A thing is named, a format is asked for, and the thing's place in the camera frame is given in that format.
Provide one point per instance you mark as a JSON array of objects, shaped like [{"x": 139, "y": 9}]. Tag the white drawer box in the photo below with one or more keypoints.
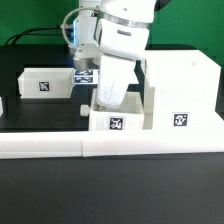
[
  {"x": 46, "y": 82},
  {"x": 129, "y": 116}
]

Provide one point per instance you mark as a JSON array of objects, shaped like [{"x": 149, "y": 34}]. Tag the white fence segment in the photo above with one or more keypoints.
[
  {"x": 146, "y": 142},
  {"x": 40, "y": 145}
]

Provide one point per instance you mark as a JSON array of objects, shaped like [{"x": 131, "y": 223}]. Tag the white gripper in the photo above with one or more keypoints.
[{"x": 114, "y": 78}]

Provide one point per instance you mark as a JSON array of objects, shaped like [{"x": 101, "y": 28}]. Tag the white rear drawer box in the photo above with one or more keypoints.
[{"x": 46, "y": 82}]

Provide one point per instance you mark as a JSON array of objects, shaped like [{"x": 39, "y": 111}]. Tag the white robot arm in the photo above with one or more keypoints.
[{"x": 121, "y": 33}]

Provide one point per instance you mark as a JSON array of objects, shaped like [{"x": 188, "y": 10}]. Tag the white drawer cabinet frame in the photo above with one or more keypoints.
[{"x": 181, "y": 90}]

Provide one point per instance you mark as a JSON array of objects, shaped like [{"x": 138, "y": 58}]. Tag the white front fence left segment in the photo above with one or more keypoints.
[{"x": 40, "y": 145}]

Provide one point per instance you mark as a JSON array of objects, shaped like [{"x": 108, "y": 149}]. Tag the white marker tag sheet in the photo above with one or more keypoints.
[{"x": 87, "y": 77}]

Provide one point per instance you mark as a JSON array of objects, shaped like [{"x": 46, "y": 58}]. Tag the white front fence right segment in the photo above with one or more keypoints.
[{"x": 146, "y": 142}]

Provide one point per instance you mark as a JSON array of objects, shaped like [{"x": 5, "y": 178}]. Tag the white front drawer box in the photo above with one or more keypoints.
[{"x": 129, "y": 116}]

